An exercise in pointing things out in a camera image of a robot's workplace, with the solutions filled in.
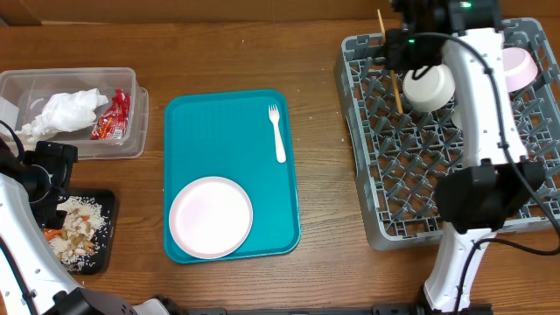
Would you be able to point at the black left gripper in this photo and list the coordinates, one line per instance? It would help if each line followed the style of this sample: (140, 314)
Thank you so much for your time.
(52, 218)

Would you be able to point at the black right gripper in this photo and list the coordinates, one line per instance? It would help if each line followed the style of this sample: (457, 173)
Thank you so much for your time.
(400, 45)

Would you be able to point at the wooden chopstick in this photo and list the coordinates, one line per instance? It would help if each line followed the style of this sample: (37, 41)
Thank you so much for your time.
(398, 101)

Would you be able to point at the light green bowl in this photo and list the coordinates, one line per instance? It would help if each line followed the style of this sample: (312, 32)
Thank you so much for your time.
(432, 91)

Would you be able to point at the white napkin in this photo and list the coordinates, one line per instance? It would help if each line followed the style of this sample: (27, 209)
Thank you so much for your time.
(64, 112)

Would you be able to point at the red snack wrapper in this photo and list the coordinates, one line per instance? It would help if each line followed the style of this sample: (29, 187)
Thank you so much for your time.
(113, 122)

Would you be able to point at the pink bowl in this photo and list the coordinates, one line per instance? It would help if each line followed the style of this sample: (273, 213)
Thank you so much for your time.
(519, 68)

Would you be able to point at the white plastic fork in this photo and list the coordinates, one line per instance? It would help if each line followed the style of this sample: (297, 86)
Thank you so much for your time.
(274, 117)

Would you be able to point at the pink plate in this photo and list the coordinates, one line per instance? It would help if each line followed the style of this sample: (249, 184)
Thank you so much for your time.
(211, 218)

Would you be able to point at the white cup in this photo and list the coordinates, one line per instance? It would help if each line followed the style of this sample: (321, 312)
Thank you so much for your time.
(456, 120)

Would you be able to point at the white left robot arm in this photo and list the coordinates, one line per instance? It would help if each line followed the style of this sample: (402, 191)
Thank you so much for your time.
(33, 280)

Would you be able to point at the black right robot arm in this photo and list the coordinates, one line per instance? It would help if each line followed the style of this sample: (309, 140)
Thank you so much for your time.
(497, 177)

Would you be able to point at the peanuts and rice waste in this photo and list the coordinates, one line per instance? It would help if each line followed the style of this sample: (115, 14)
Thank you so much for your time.
(84, 234)

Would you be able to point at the black waste tray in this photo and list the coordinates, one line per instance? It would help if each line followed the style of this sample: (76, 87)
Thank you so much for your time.
(109, 208)

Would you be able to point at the orange carrot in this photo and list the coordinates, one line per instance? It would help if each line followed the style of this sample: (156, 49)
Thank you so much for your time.
(50, 234)

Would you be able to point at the grey dish rack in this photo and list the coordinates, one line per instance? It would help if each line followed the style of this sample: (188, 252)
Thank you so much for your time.
(400, 156)

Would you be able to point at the clear plastic bin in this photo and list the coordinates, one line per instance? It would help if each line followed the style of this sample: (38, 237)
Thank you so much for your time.
(25, 92)

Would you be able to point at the teal tray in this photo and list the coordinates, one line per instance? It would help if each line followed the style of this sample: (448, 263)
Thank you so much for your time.
(230, 135)

